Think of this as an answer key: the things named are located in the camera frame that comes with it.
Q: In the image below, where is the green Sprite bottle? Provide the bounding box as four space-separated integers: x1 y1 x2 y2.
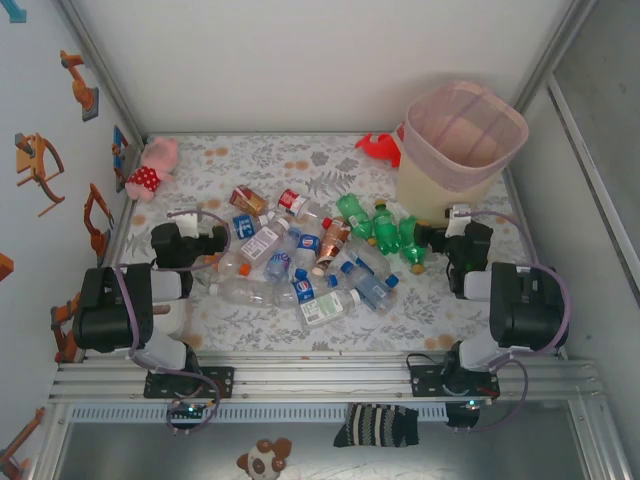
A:
397 215 434 275
372 198 403 256
334 192 376 246

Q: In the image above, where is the small bottle blue label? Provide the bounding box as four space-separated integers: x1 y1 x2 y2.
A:
231 212 275 240

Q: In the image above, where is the clear bottle orange cap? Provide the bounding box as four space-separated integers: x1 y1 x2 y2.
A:
197 249 252 284

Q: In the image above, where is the amber tea bottle red label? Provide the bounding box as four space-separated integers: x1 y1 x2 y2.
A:
228 184 269 217

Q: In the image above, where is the large clear bottle white cap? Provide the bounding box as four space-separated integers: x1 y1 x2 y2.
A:
207 277 296 309

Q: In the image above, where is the crushed clear bottle blue cap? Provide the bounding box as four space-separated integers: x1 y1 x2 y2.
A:
344 242 401 289

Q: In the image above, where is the water bottle blue label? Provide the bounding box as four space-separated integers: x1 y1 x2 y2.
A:
339 259 396 316

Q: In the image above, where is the clear cola bottle red label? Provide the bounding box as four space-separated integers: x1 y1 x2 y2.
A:
277 188 321 221

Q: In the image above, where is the Pepsi bottle blue label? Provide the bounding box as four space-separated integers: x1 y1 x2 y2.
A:
272 276 341 309
294 227 324 280

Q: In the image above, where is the brown coffee bottle red cap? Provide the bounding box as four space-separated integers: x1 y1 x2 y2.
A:
312 217 351 279

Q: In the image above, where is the bottle with green white label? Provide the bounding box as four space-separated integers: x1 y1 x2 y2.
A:
294 287 362 330

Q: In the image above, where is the cream bin with pink liner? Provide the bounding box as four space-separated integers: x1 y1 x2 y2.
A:
394 82 530 226

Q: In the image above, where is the pink pig plush toy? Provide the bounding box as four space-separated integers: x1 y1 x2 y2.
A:
124 137 180 202

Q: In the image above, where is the white slotted box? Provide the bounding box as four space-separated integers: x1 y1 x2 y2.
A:
151 298 190 346

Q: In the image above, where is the red shark plush toy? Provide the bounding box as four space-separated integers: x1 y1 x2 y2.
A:
354 122 409 169

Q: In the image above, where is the floral tablecloth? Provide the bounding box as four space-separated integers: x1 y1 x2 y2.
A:
102 130 559 354

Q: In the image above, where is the black white striped sock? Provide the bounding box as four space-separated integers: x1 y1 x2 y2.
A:
333 402 420 449

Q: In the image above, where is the brown white plush toy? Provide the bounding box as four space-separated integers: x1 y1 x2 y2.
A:
236 438 294 476

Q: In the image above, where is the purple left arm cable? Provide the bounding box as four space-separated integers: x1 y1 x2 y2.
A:
114 208 232 439

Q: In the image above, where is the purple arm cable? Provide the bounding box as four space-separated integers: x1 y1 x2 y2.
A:
446 207 572 435
114 208 232 439

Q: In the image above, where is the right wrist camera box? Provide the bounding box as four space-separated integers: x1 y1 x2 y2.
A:
444 203 474 237

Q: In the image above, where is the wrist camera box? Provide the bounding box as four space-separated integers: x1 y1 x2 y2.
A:
444 203 474 237
168 208 201 237

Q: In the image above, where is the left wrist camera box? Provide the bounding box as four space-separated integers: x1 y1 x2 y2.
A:
168 208 201 237

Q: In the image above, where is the blue orange wall sticker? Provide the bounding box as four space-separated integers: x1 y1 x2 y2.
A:
110 124 144 194

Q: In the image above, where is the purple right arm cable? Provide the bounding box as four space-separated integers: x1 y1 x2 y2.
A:
446 207 572 435

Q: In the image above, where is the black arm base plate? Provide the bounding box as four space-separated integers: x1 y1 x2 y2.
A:
407 363 501 400
143 366 236 400

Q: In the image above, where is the orange chair wall sticker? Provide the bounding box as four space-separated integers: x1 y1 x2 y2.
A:
13 132 66 218

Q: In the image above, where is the aluminium mounting rail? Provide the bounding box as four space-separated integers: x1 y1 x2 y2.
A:
47 352 606 405

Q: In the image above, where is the white slotted cable duct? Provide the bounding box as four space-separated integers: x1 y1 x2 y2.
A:
67 403 449 422

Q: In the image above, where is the aluminium frame post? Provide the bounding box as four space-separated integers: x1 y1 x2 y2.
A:
57 0 149 144
509 0 601 114

